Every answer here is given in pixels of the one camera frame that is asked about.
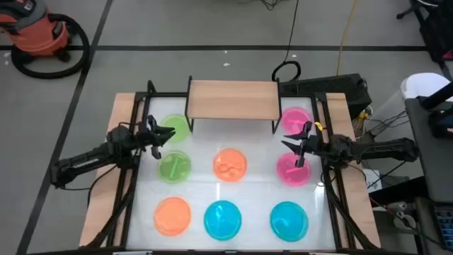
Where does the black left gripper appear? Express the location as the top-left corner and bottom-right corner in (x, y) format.
(136, 115), (176, 160)

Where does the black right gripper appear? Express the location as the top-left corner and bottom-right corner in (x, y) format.
(280, 120), (322, 167)

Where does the green translucent plastic plate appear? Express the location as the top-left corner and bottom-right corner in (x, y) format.
(158, 149), (193, 184)
(159, 113), (193, 144)

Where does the pink translucent plastic plate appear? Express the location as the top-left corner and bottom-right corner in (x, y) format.
(275, 152), (313, 187)
(280, 106), (313, 135)

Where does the orange translucent plastic plate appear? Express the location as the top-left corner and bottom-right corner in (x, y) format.
(152, 196), (193, 237)
(212, 147), (248, 183)

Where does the blue translucent plastic plate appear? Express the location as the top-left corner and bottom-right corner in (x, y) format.
(269, 200), (309, 243)
(203, 200), (243, 242)

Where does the orange shop vacuum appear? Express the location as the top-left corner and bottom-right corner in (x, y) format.
(10, 13), (91, 79)
(0, 0), (71, 60)

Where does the white waste bin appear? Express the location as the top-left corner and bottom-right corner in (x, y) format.
(399, 72), (452, 107)

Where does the grey desk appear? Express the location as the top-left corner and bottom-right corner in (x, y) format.
(404, 97), (453, 205)

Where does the dark computer keyboard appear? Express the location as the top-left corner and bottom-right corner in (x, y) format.
(433, 203), (453, 252)

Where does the black office chair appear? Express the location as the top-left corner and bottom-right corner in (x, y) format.
(396, 0), (453, 63)

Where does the black metal table frame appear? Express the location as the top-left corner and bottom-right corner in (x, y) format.
(83, 79), (382, 251)

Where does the thin black hanging cable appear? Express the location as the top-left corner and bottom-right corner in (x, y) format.
(270, 0), (302, 83)

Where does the yellow hanging cable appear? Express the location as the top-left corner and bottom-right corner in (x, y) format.
(335, 0), (357, 76)

